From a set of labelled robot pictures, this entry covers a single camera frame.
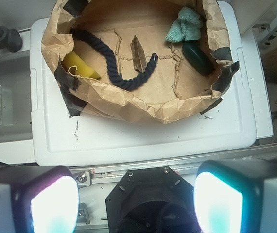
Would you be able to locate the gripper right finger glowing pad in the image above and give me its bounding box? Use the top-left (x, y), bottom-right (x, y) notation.
top-left (193, 159), bottom-right (277, 233)

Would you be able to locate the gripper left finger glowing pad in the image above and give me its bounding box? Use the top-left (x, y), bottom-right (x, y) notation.
top-left (0, 165), bottom-right (79, 233)

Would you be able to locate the light blue cloth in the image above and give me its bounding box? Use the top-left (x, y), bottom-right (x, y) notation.
top-left (165, 7), bottom-right (203, 43)

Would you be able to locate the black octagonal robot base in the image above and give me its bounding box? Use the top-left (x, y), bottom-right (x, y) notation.
top-left (105, 166), bottom-right (201, 233)

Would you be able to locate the white plastic lid board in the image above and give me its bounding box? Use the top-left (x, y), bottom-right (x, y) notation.
top-left (30, 1), bottom-right (273, 166)

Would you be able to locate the clear plastic bin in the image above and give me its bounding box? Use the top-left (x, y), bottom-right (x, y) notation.
top-left (0, 51), bottom-right (32, 143)

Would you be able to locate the yellow sponge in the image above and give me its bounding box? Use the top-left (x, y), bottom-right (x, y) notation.
top-left (62, 51), bottom-right (100, 79)

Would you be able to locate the dark green oval object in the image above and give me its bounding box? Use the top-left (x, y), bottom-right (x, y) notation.
top-left (182, 41), bottom-right (214, 76)

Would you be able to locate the brown paper bag basket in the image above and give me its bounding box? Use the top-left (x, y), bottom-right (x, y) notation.
top-left (41, 0), bottom-right (239, 124)

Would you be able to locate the brown wood bark piece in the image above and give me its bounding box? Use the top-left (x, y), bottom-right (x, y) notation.
top-left (130, 36), bottom-right (147, 73)

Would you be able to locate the metal corner bracket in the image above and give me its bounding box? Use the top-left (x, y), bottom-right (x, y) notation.
top-left (73, 170), bottom-right (93, 188)

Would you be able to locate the dark navy rope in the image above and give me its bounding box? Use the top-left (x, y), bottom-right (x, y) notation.
top-left (69, 28), bottom-right (158, 92)

